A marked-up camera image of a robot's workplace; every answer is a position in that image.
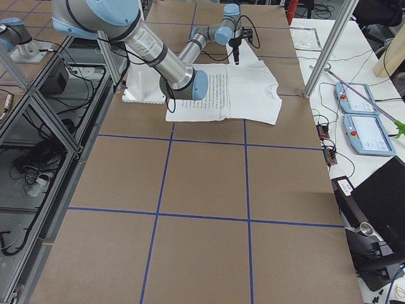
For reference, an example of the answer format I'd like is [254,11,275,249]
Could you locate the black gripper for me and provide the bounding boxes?
[228,27,253,65]

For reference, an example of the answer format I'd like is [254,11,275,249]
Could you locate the white long-sleeve printed shirt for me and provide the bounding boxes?
[166,41,282,125]

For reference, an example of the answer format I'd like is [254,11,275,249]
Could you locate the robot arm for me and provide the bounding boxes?
[178,3,253,65]
[51,1,208,100]

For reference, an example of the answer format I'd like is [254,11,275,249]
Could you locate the clear plastic bag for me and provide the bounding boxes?
[290,27,322,51]

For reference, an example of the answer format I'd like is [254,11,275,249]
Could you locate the upper teach pendant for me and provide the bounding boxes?
[335,82,380,115]

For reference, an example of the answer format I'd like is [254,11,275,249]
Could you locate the teach pendant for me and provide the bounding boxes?
[343,114,396,156]
[335,82,380,115]

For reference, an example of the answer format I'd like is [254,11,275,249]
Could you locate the lower teach pendant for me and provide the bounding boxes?
[343,114,396,156]

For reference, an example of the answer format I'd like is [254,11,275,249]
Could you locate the black laptop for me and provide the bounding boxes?
[332,156,404,291]

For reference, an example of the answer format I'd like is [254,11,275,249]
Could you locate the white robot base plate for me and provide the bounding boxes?
[122,63,165,104]

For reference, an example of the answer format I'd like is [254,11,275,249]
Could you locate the aluminium frame post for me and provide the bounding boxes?
[302,0,359,99]

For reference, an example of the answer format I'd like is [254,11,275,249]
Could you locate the green-handled reacher grabber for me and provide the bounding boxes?
[323,68,404,138]

